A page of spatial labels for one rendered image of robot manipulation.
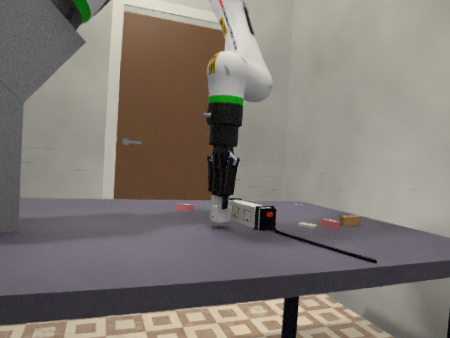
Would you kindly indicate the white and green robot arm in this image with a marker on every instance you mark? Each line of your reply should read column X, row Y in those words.
column 233, row 76

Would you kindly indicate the small orange block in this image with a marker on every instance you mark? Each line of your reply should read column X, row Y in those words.
column 349, row 220

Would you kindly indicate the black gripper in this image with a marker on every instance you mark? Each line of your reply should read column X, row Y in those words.
column 222, row 167

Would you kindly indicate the small pink cylinder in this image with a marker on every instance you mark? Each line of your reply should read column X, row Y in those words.
column 185, row 207

